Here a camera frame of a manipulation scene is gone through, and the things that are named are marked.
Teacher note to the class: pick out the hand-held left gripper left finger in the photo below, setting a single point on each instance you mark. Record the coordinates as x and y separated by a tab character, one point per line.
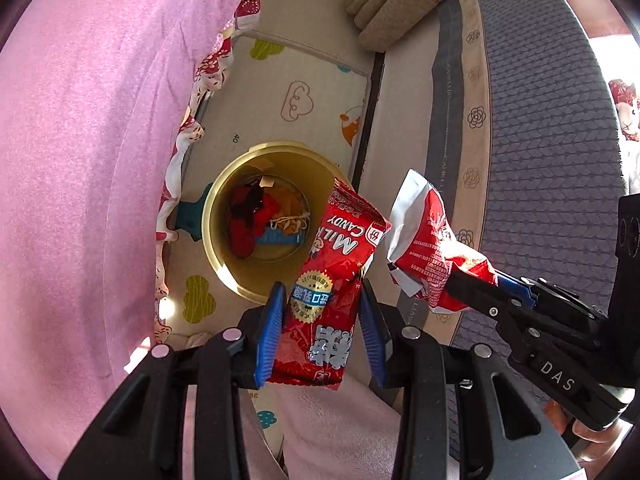
267	340

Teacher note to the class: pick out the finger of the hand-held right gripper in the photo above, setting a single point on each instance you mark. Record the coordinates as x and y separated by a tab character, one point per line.
480	297
520	290

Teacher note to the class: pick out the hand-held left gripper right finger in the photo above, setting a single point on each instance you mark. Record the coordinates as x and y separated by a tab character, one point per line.
372	340

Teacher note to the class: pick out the red candy wrapper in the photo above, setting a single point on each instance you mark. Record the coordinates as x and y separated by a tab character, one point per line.
425	240
320	320

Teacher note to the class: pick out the blue spray box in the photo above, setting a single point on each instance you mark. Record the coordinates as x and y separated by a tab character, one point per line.
277	238

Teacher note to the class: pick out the red zip pouch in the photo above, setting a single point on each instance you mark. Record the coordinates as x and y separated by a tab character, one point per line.
242	237

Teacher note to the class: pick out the yellow round bin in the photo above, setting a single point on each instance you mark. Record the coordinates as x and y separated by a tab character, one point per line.
220	240

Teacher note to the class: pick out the person's right hand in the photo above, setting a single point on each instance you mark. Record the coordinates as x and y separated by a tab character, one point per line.
597	440

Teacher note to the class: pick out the grey rug with flower border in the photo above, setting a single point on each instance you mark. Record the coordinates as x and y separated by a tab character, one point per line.
540	120

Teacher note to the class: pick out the red haired plush doll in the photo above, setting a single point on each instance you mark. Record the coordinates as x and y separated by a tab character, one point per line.
625	110

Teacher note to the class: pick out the cartoon foam play mat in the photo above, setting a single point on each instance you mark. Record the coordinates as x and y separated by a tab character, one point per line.
310	80

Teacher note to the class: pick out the floral bed skirt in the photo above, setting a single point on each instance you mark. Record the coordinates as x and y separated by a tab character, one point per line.
207	80

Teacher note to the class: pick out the beige textured cushion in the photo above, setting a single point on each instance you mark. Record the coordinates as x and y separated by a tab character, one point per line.
400	2

